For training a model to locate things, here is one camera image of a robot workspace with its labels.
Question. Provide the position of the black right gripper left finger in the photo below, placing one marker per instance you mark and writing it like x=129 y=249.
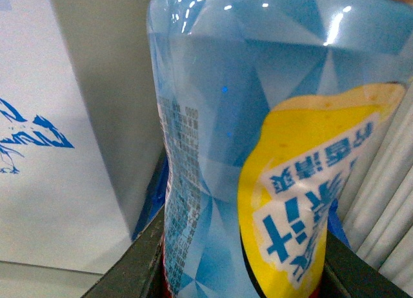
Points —
x=139 y=271

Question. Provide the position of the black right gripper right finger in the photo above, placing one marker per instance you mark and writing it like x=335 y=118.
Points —
x=345 y=275

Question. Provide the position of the blue yellow drink bottle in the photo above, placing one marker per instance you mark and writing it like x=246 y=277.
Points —
x=266 y=106

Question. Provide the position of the blue plastic shopping basket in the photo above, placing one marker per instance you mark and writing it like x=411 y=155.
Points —
x=155 y=199

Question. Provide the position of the white vertical curtain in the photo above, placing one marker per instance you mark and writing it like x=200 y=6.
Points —
x=375 y=207

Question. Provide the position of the white blue chest freezer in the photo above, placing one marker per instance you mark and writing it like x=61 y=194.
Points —
x=58 y=207

